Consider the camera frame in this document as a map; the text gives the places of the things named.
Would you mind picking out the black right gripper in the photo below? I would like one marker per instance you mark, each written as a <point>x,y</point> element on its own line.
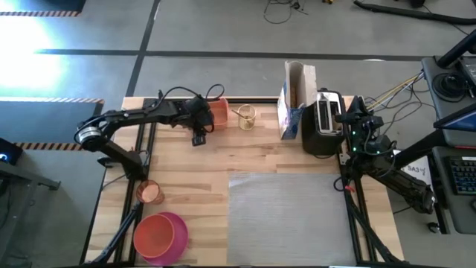
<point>366,123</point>

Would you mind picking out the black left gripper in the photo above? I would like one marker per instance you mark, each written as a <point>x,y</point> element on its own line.
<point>199,111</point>

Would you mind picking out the orange rectangular tray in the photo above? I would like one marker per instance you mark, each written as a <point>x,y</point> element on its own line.
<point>221,111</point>

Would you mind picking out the gold spoon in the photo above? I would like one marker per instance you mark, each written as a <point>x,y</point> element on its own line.
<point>238,113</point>

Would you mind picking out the paper cereal bag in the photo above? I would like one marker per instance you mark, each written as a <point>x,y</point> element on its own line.
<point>297,85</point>

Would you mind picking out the amber faceted tumbler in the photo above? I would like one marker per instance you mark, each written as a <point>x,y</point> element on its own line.
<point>150,192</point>

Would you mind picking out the pink plastic plate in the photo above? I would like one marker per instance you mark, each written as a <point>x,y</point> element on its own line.
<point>181,231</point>

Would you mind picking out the grey woven placemat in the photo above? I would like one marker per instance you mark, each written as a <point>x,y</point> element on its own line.
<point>290,219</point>

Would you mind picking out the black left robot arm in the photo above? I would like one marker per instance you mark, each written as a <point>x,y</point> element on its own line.
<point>122,117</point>

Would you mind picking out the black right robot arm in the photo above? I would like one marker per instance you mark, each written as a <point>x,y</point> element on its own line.
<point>401,182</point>

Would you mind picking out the black two-slot toaster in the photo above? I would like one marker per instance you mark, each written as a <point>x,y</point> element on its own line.
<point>316,141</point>

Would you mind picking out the black desk support beam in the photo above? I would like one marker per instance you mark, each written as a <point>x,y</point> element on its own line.
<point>420,147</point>

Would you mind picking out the grey side desk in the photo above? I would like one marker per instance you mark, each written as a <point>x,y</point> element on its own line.
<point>435,97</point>

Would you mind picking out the white paper sheet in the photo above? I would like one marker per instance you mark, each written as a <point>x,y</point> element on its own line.
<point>418,173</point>

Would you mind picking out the blue-edged laptop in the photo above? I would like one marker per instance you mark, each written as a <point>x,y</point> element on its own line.
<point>457,121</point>

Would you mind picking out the black keyboard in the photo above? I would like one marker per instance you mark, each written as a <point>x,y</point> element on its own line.
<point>465,175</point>

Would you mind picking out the small black caster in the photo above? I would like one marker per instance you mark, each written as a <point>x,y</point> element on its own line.
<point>433,227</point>

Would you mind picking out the black floor mat striped edge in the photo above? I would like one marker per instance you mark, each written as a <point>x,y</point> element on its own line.
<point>41,5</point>
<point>44,123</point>

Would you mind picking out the dark grey side table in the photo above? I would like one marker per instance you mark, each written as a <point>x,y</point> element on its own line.
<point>22,186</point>

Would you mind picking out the black device with blue light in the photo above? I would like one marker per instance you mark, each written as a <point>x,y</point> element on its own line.
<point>7,150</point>

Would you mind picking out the black aluminium table frame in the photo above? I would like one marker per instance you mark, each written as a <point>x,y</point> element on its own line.
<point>253,99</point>

